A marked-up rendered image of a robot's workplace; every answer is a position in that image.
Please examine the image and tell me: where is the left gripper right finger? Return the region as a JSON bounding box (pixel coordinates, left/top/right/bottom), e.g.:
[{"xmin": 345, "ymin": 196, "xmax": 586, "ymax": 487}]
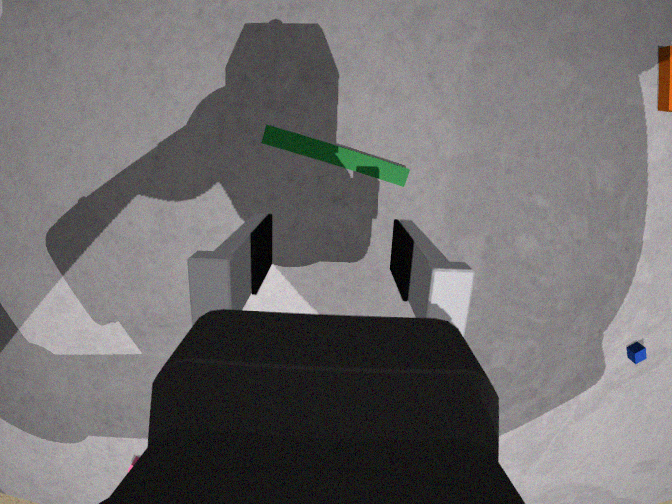
[{"xmin": 390, "ymin": 219, "xmax": 475, "ymax": 337}]

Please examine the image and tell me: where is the green rod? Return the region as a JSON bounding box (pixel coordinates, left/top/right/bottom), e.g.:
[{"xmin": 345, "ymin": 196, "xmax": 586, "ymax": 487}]
[{"xmin": 261, "ymin": 125, "xmax": 410, "ymax": 187}]

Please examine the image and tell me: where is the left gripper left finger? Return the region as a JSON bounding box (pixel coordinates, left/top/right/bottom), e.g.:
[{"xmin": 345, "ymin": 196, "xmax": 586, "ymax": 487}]
[{"xmin": 187, "ymin": 213, "xmax": 272, "ymax": 326}]

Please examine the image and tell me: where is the small blue block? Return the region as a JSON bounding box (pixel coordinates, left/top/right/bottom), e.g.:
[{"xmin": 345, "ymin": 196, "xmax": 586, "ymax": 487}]
[{"xmin": 627, "ymin": 342, "xmax": 647, "ymax": 364}]

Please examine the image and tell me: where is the orange rod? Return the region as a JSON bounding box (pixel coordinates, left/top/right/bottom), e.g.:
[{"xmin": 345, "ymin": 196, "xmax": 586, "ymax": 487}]
[{"xmin": 658, "ymin": 46, "xmax": 672, "ymax": 112}]

